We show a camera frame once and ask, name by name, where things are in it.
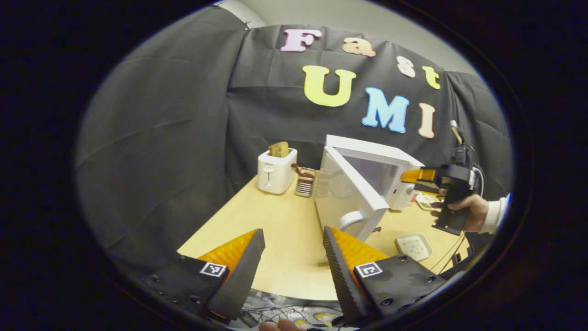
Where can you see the black backdrop cloth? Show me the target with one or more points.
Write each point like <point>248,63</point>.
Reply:
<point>161,138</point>

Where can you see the white microwave oven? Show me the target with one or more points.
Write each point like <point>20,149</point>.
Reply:
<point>344,188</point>

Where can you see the white toaster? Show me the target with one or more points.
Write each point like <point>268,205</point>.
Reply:
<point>275,172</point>

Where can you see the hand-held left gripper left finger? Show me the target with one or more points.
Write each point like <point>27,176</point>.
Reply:
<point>241,280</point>

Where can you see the brown bread slice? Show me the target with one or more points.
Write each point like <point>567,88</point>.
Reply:
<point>279,149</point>

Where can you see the divided white dish with grains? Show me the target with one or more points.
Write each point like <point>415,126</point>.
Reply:
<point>425,201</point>

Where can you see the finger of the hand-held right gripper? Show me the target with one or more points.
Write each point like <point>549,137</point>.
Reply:
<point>420,175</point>
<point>432,186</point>

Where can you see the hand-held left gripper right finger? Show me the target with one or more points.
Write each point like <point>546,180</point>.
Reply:
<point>340,276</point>

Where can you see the small white square plate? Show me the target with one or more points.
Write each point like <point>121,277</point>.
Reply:
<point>413,247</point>

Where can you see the brown wooden spoon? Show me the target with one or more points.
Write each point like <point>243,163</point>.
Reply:
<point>301,171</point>

